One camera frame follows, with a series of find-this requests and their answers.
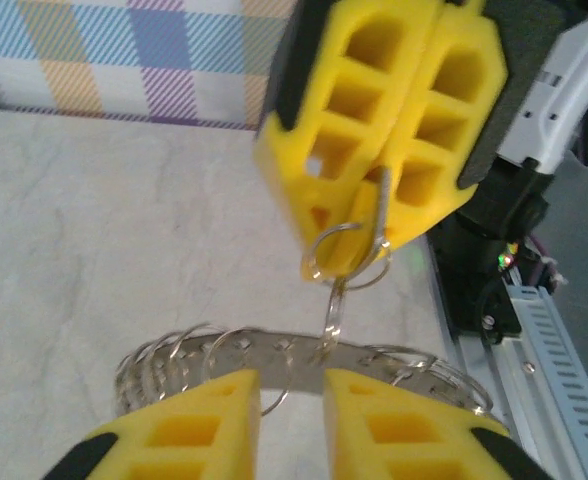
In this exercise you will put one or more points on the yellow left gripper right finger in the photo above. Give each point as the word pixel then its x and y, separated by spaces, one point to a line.
pixel 399 450

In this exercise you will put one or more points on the silver key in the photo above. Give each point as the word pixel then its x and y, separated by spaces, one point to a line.
pixel 384 210

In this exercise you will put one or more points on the aluminium mounting rail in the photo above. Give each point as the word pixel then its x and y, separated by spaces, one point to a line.
pixel 499 400

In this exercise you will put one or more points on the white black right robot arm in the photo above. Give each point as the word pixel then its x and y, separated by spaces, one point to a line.
pixel 564 100

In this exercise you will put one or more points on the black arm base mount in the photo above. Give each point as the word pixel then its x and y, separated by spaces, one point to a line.
pixel 494 320

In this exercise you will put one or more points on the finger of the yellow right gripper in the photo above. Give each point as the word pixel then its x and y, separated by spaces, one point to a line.
pixel 299 165
pixel 469 110

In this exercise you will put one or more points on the small lit circuit board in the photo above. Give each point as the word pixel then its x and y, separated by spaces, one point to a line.
pixel 507 260

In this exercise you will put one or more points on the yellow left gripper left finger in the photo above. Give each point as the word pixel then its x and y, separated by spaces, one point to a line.
pixel 189 450

